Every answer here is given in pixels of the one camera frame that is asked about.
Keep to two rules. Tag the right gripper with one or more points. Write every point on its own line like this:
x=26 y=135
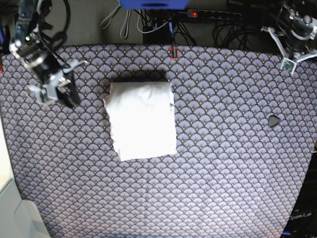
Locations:
x=47 y=69

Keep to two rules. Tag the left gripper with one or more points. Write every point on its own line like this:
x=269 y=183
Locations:
x=297 y=44

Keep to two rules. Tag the white T-shirt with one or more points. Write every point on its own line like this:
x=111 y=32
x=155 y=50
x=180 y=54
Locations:
x=142 y=119

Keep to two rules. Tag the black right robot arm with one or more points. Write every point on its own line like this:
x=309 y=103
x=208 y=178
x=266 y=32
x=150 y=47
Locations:
x=38 y=52

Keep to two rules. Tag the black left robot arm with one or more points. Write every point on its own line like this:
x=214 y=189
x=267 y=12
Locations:
x=297 y=20

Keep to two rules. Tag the black triangular finger pad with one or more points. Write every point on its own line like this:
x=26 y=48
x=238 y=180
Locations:
x=273 y=121

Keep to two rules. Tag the patterned blue table cloth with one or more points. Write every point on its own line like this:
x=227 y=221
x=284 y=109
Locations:
x=232 y=175

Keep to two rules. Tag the black power strip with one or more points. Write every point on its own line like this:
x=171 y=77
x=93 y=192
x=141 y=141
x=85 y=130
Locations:
x=213 y=15

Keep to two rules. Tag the red black clamp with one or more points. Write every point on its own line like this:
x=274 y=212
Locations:
x=174 y=52

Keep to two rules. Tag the black box with logo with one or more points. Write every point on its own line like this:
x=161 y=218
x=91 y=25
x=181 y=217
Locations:
x=303 y=220

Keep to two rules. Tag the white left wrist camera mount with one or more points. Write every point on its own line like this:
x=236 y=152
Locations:
x=290 y=57

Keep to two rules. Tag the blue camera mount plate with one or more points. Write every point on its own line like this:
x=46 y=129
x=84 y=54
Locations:
x=154 y=4

